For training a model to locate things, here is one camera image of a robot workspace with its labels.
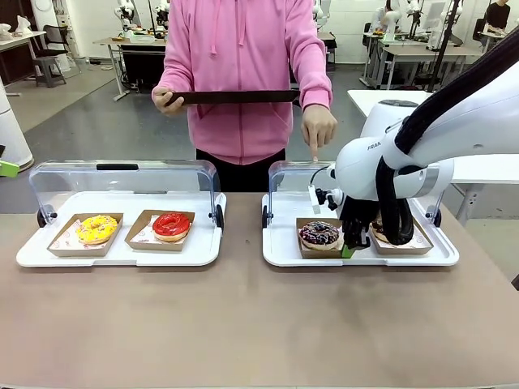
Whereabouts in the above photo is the plain white table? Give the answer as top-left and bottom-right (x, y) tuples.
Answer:
(347, 88), (519, 227)

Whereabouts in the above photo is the white cylindrical pedestal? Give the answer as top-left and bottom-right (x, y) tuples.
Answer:
(0, 76), (36, 171)

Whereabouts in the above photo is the white table with clutter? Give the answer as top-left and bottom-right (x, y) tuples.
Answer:
(0, 15), (48, 88)

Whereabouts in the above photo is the dark chocolate donut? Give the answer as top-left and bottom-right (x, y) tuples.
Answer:
(371, 218), (390, 244)

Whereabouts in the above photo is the black tripod pole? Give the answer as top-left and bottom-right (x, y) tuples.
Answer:
(429, 0), (463, 52)

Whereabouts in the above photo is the dark brown serving tray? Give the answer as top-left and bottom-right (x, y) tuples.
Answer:
(161, 89), (302, 108)

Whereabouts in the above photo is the yellow sprinkled donut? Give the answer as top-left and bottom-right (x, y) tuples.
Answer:
(75, 214), (119, 246)

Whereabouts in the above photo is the background person in black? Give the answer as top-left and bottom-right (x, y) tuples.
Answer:
(484, 0), (512, 33)

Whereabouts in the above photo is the brown cardboard donut box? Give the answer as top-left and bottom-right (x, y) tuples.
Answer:
(47, 212), (124, 258)
(123, 209), (196, 252)
(367, 220), (435, 255)
(295, 217), (345, 259)

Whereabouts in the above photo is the person in pink hoodie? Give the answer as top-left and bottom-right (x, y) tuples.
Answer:
(152, 0), (333, 166)

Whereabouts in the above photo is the person's right hand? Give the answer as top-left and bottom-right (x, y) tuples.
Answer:
(152, 86), (188, 117)

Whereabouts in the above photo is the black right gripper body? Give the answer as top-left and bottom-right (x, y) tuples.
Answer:
(338, 196), (382, 249)

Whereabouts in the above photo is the grey background workbench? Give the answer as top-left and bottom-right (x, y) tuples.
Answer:
(362, 31), (494, 90)

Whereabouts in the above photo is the beige desk with metal legs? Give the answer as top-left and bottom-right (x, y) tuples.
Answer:
(92, 36), (168, 102)

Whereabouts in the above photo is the clear hinged display lid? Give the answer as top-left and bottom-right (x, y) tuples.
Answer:
(262, 160), (443, 229)
(28, 160), (225, 233)

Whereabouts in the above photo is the dark cabinet under desk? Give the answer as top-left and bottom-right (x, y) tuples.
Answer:
(120, 43), (167, 89)

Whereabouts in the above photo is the chocolate donut with coloured sprinkles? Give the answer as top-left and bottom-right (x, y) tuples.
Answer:
(298, 220), (341, 250)

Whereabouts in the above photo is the white display tray base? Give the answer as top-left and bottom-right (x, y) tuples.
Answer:
(261, 192), (461, 267)
(15, 190), (227, 268)

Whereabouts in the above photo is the person's left hand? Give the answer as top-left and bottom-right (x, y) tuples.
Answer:
(300, 105), (339, 163)

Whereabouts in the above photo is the black office chair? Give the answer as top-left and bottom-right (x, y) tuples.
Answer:
(31, 24), (71, 88)

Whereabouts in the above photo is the person's left forearm pink sleeve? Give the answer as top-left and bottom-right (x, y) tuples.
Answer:
(298, 60), (333, 113)

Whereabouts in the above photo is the red glazed donut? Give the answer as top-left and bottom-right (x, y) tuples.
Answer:
(152, 212), (191, 243)

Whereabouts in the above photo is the person's right forearm pink sleeve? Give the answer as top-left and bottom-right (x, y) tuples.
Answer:
(152, 56), (192, 105)

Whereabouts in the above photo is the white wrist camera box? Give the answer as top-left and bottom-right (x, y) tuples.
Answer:
(307, 183), (322, 216)

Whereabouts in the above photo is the thin black camera cable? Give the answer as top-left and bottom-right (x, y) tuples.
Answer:
(309, 165), (332, 186)

